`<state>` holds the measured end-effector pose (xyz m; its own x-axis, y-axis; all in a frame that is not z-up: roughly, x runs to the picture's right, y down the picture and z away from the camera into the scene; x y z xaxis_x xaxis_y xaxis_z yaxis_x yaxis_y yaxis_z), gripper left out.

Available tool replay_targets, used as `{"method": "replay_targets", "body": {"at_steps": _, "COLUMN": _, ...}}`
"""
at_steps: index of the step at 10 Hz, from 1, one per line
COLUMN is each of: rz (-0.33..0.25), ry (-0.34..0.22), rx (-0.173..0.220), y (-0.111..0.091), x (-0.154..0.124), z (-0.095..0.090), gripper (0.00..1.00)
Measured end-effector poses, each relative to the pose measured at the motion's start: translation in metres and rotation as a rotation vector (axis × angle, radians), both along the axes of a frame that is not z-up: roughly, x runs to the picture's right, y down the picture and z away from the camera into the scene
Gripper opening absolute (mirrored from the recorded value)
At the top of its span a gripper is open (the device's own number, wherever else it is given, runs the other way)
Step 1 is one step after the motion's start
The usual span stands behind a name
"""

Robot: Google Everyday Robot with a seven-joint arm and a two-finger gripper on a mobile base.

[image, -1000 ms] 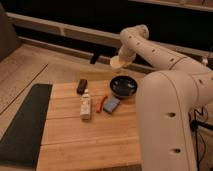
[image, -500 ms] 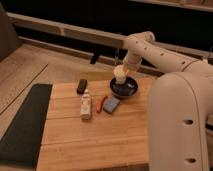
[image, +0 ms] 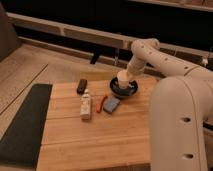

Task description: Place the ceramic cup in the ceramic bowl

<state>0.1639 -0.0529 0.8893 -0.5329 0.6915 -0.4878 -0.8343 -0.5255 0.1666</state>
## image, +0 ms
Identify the white ceramic cup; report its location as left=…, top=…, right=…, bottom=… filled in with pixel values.
left=117, top=70, right=132, bottom=89

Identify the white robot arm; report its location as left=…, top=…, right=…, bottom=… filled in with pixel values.
left=127, top=39, right=213, bottom=171

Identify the dark ceramic bowl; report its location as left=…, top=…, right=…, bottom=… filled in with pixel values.
left=110, top=77, right=138, bottom=98

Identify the blue sponge block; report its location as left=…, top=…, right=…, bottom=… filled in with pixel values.
left=103, top=96, right=120, bottom=114

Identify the small dark brown block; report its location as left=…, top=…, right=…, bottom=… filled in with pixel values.
left=77, top=79, right=87, bottom=94

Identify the white plastic bottle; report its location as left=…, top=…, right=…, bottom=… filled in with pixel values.
left=80, top=89, right=91, bottom=120

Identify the grey chair edge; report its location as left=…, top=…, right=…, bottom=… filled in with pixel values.
left=0, top=3, right=22, bottom=62

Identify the dark green mat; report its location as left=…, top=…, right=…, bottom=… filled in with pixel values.
left=0, top=84, right=52, bottom=168

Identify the wooden rail shelf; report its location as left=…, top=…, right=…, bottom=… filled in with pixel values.
left=6, top=12, right=213, bottom=59

